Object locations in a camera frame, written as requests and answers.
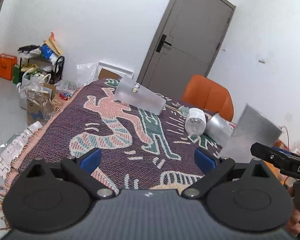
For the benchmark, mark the right hand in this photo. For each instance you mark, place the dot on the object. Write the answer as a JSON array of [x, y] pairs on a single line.
[[293, 224]]

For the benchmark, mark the patterned woven blanket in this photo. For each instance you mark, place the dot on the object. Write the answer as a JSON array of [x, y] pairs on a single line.
[[140, 150]]

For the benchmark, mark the cardboard box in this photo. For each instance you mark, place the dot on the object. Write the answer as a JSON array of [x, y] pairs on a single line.
[[39, 102]]

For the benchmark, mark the grey door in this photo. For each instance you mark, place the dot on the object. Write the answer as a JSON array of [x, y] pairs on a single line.
[[196, 30]]

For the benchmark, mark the orange leather chair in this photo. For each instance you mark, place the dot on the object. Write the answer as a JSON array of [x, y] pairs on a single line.
[[207, 94]]

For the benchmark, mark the orange paper bag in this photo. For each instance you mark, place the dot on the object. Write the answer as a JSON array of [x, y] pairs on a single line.
[[7, 63]]

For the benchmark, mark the white small plastic bottle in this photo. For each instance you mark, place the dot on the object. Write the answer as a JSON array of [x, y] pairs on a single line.
[[195, 123]]

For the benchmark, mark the long frosted plastic cup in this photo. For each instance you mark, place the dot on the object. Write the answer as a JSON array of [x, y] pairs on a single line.
[[219, 129]]

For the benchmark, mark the black door handle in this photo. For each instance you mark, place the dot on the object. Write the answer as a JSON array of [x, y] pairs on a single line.
[[161, 43]]

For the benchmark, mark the frosted HEYTEA plastic cup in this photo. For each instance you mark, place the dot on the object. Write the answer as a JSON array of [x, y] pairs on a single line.
[[252, 127]]

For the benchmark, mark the black storage rack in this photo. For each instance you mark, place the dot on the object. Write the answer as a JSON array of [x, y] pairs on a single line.
[[42, 59]]

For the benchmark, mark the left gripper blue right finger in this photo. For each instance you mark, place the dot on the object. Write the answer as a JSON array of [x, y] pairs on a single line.
[[215, 172]]

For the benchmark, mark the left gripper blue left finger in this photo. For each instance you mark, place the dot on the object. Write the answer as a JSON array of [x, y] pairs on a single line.
[[79, 170]]

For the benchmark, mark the clear plastic bag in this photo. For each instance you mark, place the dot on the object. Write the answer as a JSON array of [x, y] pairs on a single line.
[[86, 74]]

